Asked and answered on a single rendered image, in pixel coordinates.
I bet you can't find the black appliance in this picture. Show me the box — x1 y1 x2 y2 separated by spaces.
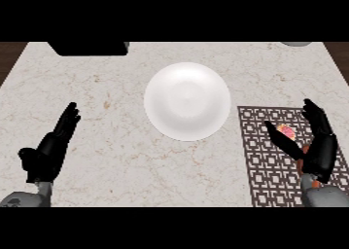
46 41 130 57

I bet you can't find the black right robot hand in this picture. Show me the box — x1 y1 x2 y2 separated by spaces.
263 98 338 185

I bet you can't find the brown patterned placemat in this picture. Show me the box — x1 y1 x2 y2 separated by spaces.
235 105 349 208

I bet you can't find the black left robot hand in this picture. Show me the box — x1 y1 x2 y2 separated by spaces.
18 101 81 184

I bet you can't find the grey round object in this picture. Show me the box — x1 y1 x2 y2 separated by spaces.
278 41 315 48

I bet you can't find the white plate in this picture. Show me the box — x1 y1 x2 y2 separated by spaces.
142 61 232 142

